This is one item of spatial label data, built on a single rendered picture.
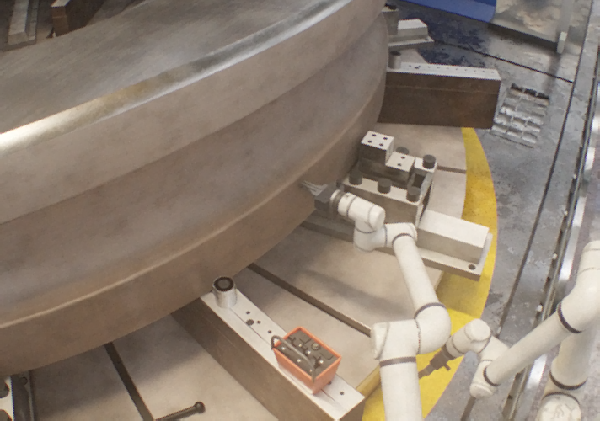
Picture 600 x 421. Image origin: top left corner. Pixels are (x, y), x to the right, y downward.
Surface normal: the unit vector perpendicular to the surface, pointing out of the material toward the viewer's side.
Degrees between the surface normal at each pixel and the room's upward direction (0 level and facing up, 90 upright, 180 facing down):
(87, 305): 90
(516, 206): 0
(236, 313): 0
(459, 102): 90
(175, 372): 0
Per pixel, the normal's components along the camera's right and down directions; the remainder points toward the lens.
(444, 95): -0.02, 0.65
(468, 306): 0.02, -0.76
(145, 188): 0.66, 0.50
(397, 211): -0.40, 0.59
